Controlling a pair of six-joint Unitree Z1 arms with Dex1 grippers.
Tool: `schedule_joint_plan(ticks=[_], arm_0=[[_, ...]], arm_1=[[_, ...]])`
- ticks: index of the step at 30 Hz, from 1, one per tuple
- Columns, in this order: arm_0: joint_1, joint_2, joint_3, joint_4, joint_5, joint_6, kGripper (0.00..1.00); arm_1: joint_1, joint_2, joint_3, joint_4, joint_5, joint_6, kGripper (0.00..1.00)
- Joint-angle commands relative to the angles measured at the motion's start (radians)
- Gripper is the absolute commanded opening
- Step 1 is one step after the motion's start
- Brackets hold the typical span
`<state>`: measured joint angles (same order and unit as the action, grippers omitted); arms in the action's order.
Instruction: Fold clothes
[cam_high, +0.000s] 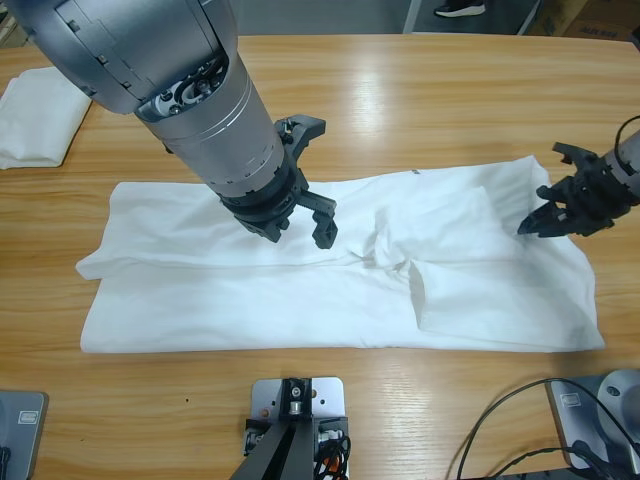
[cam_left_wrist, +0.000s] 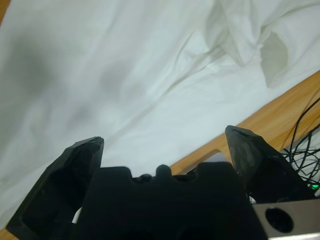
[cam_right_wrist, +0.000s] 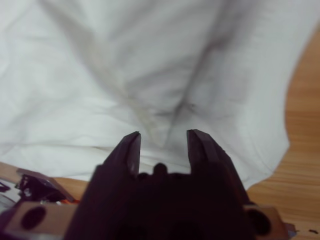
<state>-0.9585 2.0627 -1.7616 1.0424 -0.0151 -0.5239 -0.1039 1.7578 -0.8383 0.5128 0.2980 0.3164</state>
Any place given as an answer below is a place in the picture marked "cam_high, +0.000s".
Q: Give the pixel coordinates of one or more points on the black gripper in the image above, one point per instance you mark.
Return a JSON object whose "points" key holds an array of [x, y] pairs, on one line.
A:
{"points": [[265, 210], [600, 195]]}

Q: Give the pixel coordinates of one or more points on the white t-shirt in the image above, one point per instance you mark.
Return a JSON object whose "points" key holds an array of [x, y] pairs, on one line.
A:
{"points": [[250, 300]]}

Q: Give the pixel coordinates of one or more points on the grey metal leg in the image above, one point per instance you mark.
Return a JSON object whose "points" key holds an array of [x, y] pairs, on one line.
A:
{"points": [[530, 17]]}

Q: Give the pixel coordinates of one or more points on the cardboard box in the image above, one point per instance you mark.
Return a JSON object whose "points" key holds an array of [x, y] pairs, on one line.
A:
{"points": [[590, 15]]}

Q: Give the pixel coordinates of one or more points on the black sneaker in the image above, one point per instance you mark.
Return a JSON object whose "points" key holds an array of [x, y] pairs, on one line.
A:
{"points": [[457, 9]]}

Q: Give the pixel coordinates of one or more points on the white metal leg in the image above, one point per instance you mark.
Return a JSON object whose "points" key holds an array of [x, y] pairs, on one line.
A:
{"points": [[414, 15]]}

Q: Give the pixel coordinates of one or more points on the folded white cloth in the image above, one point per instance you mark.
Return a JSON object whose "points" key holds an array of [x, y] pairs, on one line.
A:
{"points": [[35, 120]]}

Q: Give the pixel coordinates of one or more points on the wooden pallet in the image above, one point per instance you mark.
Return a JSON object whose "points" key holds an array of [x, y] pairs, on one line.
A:
{"points": [[7, 27]]}

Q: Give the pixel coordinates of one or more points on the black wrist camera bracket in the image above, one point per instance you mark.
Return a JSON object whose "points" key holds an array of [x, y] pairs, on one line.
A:
{"points": [[575, 152], [310, 127]]}

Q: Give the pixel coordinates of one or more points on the white mount block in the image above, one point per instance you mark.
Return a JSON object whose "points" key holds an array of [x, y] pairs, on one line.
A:
{"points": [[330, 400]]}

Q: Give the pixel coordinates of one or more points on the grey base plate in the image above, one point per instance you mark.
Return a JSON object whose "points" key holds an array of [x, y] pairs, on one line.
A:
{"points": [[25, 435], [567, 415]]}

